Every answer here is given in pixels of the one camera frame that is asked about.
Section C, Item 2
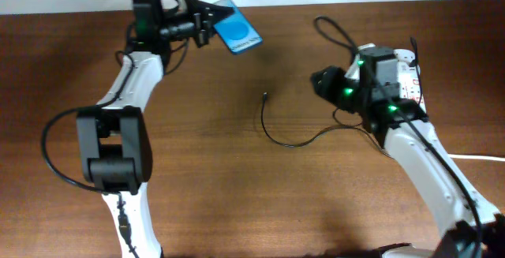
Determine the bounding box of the blue Galaxy smartphone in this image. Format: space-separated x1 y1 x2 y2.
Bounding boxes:
214 0 263 54

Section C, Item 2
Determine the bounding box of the black USB charging cable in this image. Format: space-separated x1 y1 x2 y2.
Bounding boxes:
260 36 425 160

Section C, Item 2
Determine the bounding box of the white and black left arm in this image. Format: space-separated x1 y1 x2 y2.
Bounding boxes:
77 0 236 257

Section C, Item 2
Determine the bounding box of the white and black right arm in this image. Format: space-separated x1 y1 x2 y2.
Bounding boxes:
310 45 504 257

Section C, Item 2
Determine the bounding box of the white power strip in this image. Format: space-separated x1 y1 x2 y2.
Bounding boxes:
346 43 426 112

